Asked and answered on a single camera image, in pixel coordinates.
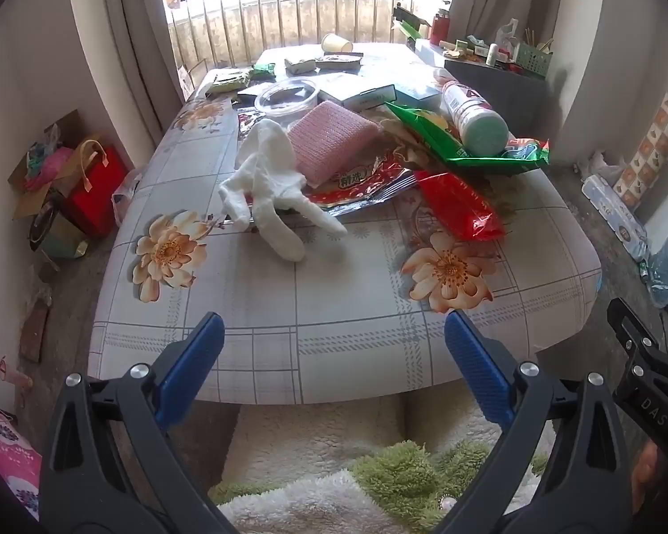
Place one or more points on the crumpled white floor bag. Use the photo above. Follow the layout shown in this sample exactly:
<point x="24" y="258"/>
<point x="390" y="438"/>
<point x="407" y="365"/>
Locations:
<point x="604" y="167"/>

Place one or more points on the red thermos bottle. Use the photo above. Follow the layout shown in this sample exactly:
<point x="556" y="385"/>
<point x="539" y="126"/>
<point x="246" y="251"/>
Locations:
<point x="440" y="28"/>

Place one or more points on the paper cup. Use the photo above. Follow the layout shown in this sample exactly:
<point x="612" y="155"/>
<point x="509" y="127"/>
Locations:
<point x="335" y="43"/>

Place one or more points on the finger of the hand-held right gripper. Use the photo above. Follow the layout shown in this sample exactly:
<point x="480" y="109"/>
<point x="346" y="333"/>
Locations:
<point x="646" y="356"/>

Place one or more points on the pink sponge cloth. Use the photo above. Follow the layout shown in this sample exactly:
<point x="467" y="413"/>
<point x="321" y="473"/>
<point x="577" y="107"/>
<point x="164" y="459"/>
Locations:
<point x="328" y="142"/>

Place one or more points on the patterned board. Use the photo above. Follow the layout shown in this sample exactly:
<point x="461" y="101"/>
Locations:
<point x="651" y="150"/>

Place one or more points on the window railing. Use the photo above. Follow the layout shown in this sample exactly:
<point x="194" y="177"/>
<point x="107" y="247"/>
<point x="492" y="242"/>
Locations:
<point x="289" y="22"/>

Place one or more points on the white bottle with green cap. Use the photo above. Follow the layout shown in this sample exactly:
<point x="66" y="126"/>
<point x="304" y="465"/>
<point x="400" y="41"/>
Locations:
<point x="473" y="117"/>

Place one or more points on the white cardboard box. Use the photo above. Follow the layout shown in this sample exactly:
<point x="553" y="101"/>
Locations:
<point x="356" y="92"/>

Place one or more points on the small white bottle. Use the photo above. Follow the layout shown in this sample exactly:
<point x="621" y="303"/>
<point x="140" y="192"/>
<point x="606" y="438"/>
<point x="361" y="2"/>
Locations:
<point x="491" y="54"/>

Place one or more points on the pink printed bag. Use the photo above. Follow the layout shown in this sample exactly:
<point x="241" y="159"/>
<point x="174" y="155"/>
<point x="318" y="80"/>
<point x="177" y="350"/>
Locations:
<point x="8" y="456"/>

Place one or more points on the white cloth glove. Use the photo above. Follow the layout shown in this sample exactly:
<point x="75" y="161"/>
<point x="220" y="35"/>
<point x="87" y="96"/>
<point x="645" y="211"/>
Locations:
<point x="267" y="178"/>

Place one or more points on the white plastic bag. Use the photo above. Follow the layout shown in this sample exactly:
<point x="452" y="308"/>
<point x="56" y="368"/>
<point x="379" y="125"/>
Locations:
<point x="509" y="33"/>

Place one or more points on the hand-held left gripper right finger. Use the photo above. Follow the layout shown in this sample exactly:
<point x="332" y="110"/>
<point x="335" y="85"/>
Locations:
<point x="476" y="364"/>

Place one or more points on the white storage box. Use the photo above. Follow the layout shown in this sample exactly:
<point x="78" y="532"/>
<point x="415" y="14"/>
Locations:
<point x="430" y="51"/>

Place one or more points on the beige tissue paper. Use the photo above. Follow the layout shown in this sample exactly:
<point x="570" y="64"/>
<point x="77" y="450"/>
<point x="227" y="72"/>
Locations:
<point x="409" y="144"/>

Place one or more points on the dark grey side cabinet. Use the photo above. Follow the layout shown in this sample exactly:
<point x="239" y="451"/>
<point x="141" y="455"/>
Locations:
<point x="495" y="94"/>

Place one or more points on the brown tray packet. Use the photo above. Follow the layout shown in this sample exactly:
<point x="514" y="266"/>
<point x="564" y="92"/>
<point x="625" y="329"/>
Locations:
<point x="339" y="61"/>

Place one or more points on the brown cardboard box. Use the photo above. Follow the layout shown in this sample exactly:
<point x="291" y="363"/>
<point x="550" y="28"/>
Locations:
<point x="28" y="200"/>

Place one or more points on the tissue roll pack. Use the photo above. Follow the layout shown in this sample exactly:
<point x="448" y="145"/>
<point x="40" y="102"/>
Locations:
<point x="615" y="217"/>

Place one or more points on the brown brick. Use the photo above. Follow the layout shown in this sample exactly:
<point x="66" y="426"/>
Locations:
<point x="33" y="334"/>

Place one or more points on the person's right hand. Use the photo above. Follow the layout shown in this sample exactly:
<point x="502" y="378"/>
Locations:
<point x="646" y="475"/>

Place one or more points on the red snack packet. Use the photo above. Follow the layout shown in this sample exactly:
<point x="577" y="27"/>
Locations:
<point x="462" y="206"/>

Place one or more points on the green plastic basket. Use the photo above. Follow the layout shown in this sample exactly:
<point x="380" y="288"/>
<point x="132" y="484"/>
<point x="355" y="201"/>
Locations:
<point x="531" y="61"/>

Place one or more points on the small green packet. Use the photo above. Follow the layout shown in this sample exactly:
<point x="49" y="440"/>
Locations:
<point x="263" y="70"/>

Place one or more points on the olive green packet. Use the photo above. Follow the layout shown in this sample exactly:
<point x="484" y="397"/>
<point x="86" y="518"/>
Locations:
<point x="228" y="80"/>

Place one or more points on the pink plastic bag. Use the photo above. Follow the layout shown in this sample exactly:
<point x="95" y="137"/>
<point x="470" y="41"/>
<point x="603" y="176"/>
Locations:
<point x="50" y="164"/>

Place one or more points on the green snack bag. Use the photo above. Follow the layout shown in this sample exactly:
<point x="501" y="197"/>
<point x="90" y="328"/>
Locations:
<point x="479" y="158"/>

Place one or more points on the light blue cardboard box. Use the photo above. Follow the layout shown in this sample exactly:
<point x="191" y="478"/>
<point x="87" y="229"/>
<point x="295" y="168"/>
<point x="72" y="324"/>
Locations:
<point x="420" y="94"/>

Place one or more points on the green and black box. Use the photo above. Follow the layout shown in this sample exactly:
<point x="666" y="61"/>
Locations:
<point x="409" y="19"/>

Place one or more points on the red gift bag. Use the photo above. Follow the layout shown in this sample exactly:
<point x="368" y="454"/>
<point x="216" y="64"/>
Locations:
<point x="97" y="194"/>

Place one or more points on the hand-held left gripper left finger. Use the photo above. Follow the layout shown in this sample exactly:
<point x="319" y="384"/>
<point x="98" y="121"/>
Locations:
<point x="192" y="364"/>

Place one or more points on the clear plastic container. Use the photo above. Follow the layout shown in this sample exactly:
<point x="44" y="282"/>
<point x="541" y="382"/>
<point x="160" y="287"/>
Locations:
<point x="284" y="97"/>

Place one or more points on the large red clear snack bag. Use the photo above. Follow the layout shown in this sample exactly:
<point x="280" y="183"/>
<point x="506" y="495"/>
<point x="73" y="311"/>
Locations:
<point x="362" y="183"/>

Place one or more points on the pale wrapped block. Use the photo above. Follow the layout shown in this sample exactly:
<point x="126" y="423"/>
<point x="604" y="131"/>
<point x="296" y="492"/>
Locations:
<point x="299" y="65"/>

